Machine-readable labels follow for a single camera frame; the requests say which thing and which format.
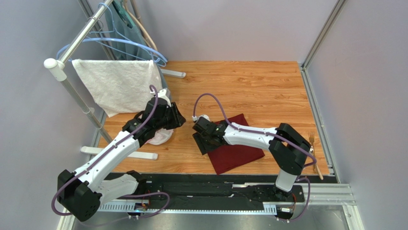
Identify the beige wooden hanger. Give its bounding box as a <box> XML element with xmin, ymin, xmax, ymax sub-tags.
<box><xmin>121</xmin><ymin>0</ymin><xmax>158</xmax><ymax>51</ymax></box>

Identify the blue wire hanger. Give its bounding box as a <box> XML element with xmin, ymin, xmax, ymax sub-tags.
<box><xmin>56</xmin><ymin>0</ymin><xmax>168</xmax><ymax>67</ymax></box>

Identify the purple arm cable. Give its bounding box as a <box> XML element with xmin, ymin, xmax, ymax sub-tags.
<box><xmin>192</xmin><ymin>93</ymin><xmax>318</xmax><ymax>223</ymax></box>
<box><xmin>51</xmin><ymin>84</ymin><xmax>170</xmax><ymax>219</ymax></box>

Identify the metal clothes drying rack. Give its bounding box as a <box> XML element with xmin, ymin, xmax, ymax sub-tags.
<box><xmin>44</xmin><ymin>0</ymin><xmax>186</xmax><ymax>142</ymax></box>

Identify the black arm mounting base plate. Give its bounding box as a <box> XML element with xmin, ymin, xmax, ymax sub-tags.
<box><xmin>86</xmin><ymin>172</ymin><xmax>339</xmax><ymax>213</ymax></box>

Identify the aluminium frame rail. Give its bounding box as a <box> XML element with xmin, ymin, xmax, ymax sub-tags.
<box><xmin>57</xmin><ymin>178</ymin><xmax>365</xmax><ymax>230</ymax></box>

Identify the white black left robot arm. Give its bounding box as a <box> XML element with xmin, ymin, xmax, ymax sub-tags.
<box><xmin>51</xmin><ymin>97</ymin><xmax>186</xmax><ymax>221</ymax></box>

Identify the teal garment on hanger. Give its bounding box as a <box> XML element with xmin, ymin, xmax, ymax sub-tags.
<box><xmin>105</xmin><ymin>0</ymin><xmax>168</xmax><ymax>96</ymax></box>

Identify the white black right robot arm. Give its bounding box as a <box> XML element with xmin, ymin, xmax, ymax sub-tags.
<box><xmin>193</xmin><ymin>117</ymin><xmax>316</xmax><ymax>201</ymax></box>

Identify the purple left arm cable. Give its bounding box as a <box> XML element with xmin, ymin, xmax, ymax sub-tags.
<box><xmin>51</xmin><ymin>84</ymin><xmax>170</xmax><ymax>219</ymax></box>

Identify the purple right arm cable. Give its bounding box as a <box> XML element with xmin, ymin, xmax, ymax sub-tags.
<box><xmin>192</xmin><ymin>93</ymin><xmax>318</xmax><ymax>223</ymax></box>

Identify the dark red cloth napkin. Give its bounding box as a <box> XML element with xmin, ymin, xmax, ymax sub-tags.
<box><xmin>207</xmin><ymin>113</ymin><xmax>266</xmax><ymax>175</ymax></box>

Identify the wooden handled fork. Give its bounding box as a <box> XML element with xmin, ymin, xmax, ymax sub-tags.
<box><xmin>308</xmin><ymin>131</ymin><xmax>324</xmax><ymax>180</ymax></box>

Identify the white towel on rack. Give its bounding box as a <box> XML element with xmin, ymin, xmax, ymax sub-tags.
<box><xmin>72</xmin><ymin>59</ymin><xmax>158</xmax><ymax>117</ymax></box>

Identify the white mesh laundry bag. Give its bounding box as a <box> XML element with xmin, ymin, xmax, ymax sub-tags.
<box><xmin>147</xmin><ymin>129</ymin><xmax>174</xmax><ymax>146</ymax></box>

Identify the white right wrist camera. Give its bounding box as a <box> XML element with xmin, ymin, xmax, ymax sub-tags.
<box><xmin>192</xmin><ymin>114</ymin><xmax>211</xmax><ymax>123</ymax></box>

